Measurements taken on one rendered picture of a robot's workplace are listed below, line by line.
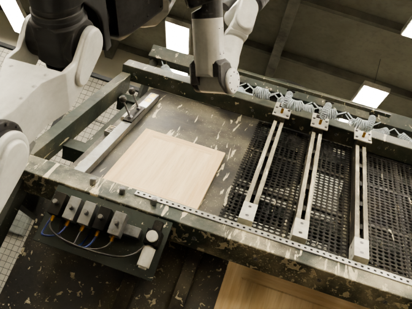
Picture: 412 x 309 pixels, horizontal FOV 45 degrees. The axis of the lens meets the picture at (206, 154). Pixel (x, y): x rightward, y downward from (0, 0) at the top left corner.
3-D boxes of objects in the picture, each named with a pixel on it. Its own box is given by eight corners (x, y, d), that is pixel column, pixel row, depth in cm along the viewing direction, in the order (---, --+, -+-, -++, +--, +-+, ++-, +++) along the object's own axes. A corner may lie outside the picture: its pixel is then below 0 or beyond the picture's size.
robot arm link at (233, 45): (251, 46, 158) (235, 102, 153) (222, 46, 163) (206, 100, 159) (237, 28, 149) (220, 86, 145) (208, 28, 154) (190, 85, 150)
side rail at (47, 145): (20, 171, 224) (20, 150, 218) (120, 87, 317) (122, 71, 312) (32, 175, 223) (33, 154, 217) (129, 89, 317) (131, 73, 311)
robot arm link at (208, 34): (222, 99, 143) (218, 18, 136) (184, 96, 150) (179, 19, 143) (241, 91, 152) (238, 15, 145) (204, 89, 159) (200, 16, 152)
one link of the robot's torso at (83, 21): (70, 30, 108) (97, 5, 116) (16, 18, 111) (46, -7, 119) (79, 79, 118) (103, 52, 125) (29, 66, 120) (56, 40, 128)
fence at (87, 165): (72, 177, 217) (73, 170, 215) (149, 98, 298) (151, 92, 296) (83, 181, 217) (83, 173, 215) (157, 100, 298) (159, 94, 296)
